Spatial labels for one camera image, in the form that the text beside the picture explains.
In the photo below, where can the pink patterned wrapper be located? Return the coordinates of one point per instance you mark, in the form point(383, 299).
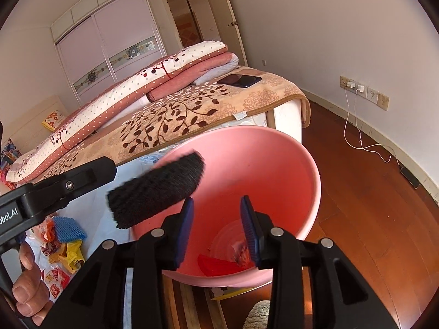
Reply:
point(240, 255)

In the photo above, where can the wardrobe with sliding doors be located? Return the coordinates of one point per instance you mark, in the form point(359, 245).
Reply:
point(116, 31)

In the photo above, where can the white bed frame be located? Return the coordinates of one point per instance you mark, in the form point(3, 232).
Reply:
point(288, 123)

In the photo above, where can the colourful printed bag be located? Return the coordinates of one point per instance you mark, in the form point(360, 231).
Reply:
point(8, 157)

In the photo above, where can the pink plastic bucket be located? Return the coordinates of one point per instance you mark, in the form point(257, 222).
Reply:
point(260, 164)

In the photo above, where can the yellow floral pillow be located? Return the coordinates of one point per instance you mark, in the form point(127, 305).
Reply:
point(54, 120)

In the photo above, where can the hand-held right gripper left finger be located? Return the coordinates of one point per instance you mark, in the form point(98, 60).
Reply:
point(185, 228)

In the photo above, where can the orange plastic wrapper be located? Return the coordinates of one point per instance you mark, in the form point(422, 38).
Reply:
point(48, 233)

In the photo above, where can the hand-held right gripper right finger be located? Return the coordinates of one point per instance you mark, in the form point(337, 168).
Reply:
point(247, 228)

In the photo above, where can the person's left hand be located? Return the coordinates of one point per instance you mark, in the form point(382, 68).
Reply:
point(32, 294)

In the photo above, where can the black smartphone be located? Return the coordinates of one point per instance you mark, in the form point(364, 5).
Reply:
point(240, 80)

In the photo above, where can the black phone on floor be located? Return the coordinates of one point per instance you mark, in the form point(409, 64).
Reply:
point(410, 177)

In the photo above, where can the cream headboard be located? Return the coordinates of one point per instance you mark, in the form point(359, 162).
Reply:
point(34, 116)

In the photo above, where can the red cloth in basin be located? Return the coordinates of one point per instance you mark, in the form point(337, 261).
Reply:
point(219, 265)

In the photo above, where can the cream room door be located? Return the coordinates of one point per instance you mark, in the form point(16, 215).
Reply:
point(226, 7)

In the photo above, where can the beige wall socket panel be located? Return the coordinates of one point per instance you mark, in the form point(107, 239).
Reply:
point(382, 102)

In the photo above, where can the white charger plug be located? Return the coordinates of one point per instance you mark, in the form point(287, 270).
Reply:
point(360, 89)
point(351, 85)

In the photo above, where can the yellow printed carton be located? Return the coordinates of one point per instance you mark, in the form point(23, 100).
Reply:
point(226, 293)

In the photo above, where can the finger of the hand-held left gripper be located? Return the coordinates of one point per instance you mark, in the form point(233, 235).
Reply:
point(79, 181)

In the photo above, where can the polka dot quilt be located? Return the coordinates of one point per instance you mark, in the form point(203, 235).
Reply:
point(113, 99)

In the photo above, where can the grey rug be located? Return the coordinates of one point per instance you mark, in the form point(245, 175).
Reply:
point(257, 315)

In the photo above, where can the blue knitted cloth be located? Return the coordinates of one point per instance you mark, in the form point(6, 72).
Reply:
point(68, 229)

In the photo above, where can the red and white snack wrapper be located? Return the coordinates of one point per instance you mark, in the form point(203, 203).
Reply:
point(55, 281)

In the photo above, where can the pink folded blanket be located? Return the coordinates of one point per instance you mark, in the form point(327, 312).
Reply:
point(205, 67)

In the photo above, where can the white quilted mattress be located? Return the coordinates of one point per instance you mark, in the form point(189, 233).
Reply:
point(253, 120)

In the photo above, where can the white tablecloth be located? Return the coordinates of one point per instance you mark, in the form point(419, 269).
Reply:
point(96, 226)

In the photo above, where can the floral patterned wrapper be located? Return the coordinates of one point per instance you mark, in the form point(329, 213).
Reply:
point(50, 248)

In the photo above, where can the leaf-patterned beige blanket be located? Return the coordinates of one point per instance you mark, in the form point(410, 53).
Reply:
point(178, 120)

